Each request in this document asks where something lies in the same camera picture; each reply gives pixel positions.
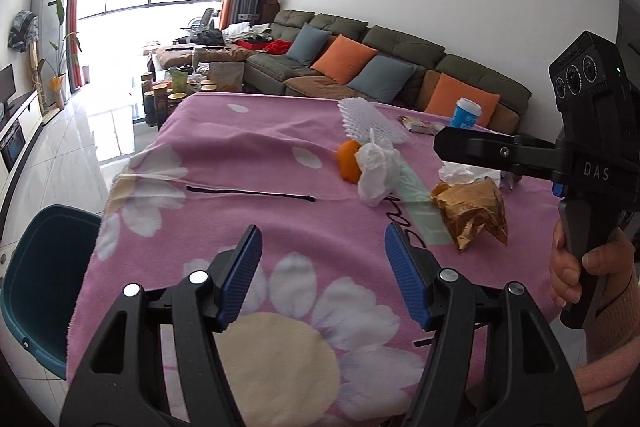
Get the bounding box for brown cardboard boxes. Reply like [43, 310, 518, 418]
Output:
[257, 0, 280, 24]

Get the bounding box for black monitor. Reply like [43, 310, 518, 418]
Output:
[0, 63, 16, 108]

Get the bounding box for white tv cabinet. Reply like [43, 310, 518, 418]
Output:
[0, 89, 43, 202]

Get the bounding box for person's right forearm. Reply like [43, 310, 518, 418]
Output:
[572, 272, 640, 413]

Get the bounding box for black glass coffee table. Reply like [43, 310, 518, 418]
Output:
[127, 42, 201, 130]

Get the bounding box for small orange cushion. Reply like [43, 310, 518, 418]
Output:
[425, 73, 501, 128]

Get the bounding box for large orange cushion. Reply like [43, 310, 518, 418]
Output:
[311, 34, 378, 85]

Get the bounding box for brown snack packet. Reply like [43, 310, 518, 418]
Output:
[431, 177, 508, 253]

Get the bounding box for tall potted plant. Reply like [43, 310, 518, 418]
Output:
[37, 0, 81, 108]

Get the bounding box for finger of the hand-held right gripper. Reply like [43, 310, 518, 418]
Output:
[433, 127, 563, 182]

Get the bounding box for small white crumpled tissue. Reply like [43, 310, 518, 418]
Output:
[438, 162, 478, 185]

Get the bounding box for orange peel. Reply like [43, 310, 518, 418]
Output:
[336, 140, 363, 184]

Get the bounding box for small blue-grey cushion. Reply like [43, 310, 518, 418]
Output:
[287, 23, 333, 64]

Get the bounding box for white standing air conditioner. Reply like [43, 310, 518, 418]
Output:
[31, 0, 71, 105]

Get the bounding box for clear printed plastic sheet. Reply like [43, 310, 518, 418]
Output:
[385, 157, 453, 248]

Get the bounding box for pink floral blanket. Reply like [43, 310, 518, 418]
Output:
[65, 92, 566, 427]

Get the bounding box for large blue-grey cushion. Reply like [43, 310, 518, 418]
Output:
[346, 55, 416, 104]

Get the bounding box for green sectional sofa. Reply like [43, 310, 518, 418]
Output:
[150, 9, 532, 135]

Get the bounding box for blue paper cup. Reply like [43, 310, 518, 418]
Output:
[452, 97, 482, 129]

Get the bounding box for black glass-front appliance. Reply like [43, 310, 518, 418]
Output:
[0, 127, 26, 172]

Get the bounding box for teal plastic bin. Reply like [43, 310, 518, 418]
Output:
[0, 204, 103, 380]

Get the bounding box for group of glass jars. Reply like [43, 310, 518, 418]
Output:
[141, 67, 191, 128]

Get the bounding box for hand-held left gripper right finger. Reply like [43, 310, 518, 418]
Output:
[384, 223, 587, 427]

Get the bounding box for person's right hand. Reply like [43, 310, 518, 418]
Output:
[547, 217, 638, 310]

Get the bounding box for white foam fruit net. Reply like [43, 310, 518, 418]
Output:
[337, 97, 411, 145]

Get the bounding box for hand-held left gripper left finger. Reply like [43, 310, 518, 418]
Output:
[59, 223, 264, 427]

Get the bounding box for cloth-covered standing fan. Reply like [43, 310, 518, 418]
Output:
[7, 9, 40, 52]

